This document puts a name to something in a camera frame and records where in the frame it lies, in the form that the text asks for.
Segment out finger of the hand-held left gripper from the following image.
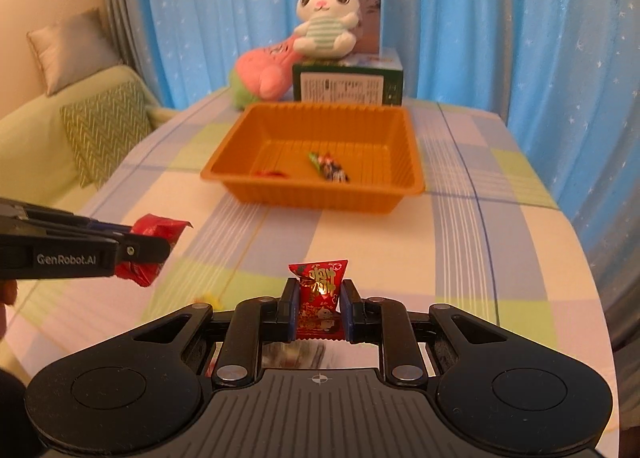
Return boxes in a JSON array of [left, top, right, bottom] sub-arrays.
[[114, 233, 174, 266], [70, 214, 135, 236]]

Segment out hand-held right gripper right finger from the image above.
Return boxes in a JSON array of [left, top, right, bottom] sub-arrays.
[[340, 278, 506, 384]]

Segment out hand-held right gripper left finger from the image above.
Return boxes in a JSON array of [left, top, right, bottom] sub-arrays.
[[132, 278, 301, 386]]

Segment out red crinkled snack packet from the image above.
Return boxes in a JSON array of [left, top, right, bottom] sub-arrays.
[[116, 214, 195, 288]]

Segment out red printed snack packet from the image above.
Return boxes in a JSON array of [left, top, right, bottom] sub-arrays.
[[287, 260, 351, 341]]

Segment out orange plastic tray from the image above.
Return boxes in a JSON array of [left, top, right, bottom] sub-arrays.
[[200, 103, 426, 215]]

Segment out person's left hand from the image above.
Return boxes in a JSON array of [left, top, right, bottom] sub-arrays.
[[0, 280, 19, 339]]

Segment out green zigzag cushion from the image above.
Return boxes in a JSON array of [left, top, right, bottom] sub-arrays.
[[60, 80, 154, 189]]

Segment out green covered sofa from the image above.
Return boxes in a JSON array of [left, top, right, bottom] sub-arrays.
[[0, 64, 177, 220]]

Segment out checked tablecloth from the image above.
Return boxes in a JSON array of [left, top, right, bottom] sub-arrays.
[[7, 88, 618, 389]]

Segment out dark snack packet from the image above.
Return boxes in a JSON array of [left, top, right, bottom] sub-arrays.
[[320, 155, 351, 184]]

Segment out person's dark clothing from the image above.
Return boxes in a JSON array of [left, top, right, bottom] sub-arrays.
[[0, 365, 47, 458]]

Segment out grey pillow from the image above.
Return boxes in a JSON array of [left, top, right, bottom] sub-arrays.
[[26, 8, 124, 97]]

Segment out pink and green plush toy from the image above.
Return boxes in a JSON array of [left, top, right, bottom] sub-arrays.
[[229, 35, 302, 112]]

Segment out grey curtain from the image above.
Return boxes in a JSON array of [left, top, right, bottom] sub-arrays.
[[102, 0, 168, 109]]

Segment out green cardboard box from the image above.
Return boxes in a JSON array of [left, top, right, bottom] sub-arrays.
[[291, 49, 405, 107]]

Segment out white rabbit plush toy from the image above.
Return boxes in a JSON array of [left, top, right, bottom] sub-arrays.
[[292, 0, 364, 59]]

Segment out brown printed box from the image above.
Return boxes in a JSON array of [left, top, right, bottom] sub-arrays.
[[316, 0, 385, 55]]

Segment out blue star-print curtain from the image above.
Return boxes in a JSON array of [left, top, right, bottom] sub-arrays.
[[140, 0, 640, 259]]

